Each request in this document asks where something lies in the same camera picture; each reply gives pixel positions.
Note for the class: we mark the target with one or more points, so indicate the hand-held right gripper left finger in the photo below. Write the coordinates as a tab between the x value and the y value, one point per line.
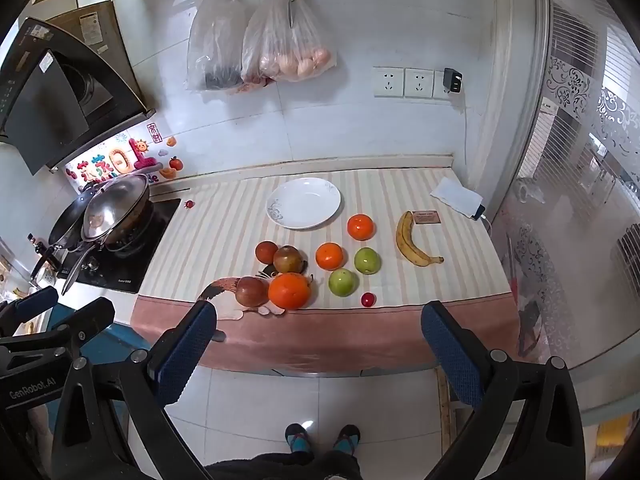
185	355

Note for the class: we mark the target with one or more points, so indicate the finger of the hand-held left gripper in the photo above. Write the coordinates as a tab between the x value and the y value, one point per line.
37	301
90	312

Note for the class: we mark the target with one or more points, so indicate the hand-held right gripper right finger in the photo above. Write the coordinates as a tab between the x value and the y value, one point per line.
450	355

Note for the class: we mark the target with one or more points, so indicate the dark red apple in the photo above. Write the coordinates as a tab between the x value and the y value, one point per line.
288	259
251	291
265	251

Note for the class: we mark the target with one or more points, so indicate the red cherry tomato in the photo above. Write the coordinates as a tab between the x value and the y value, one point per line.
368	299

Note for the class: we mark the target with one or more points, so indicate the large orange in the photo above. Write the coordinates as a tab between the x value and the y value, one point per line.
289	291

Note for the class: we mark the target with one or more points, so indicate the yellow banana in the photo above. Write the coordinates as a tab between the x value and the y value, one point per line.
404	240

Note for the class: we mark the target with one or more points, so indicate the green apple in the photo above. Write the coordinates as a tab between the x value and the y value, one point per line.
343	282
367	260

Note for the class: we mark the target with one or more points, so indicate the white ceramic plate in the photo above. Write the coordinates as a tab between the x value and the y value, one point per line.
307	200

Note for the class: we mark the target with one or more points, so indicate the teal cabinet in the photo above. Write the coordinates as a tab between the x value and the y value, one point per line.
117	340

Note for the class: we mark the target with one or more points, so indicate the dark sauce bottle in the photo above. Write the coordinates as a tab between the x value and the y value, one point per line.
33	245

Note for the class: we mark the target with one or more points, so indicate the black gas stove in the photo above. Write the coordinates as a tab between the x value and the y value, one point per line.
137	265

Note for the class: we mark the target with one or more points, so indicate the black frying pan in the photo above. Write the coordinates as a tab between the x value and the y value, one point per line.
65	219

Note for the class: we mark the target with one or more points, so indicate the steel wok with lid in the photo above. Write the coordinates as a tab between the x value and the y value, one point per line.
117	205

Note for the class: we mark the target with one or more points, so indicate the person's right shoe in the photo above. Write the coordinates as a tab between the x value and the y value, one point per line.
347	439

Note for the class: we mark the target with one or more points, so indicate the striped cat-print tablecloth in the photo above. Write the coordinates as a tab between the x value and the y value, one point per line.
225	225

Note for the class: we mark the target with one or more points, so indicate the brown card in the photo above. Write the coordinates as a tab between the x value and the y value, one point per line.
427	217

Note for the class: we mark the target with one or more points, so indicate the black phone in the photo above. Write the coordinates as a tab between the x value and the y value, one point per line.
478	212

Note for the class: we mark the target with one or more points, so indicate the person's dark pants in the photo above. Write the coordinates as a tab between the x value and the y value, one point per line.
285	467

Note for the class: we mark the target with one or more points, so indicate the white folded cloth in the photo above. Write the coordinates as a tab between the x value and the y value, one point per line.
456	194

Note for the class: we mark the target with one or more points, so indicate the frosted glass sliding door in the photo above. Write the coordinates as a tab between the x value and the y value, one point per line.
565	210

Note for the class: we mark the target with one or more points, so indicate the black range hood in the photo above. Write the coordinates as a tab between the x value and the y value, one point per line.
50	100

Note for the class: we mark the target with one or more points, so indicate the black plug charger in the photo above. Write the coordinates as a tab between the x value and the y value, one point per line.
453	80

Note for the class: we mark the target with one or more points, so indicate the clear plastic bag dark contents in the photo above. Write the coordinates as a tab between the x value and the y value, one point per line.
212	35

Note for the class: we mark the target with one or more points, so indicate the pile of brown eggs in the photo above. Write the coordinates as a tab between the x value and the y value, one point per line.
300	65

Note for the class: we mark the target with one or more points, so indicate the clear plastic bag with eggs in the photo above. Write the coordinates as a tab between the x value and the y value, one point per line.
277	30

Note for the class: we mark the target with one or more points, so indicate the colourful wall stickers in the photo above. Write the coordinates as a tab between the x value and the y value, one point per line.
120	160

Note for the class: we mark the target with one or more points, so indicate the white wall socket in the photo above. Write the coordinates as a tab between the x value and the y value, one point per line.
388	81
438	87
419	83

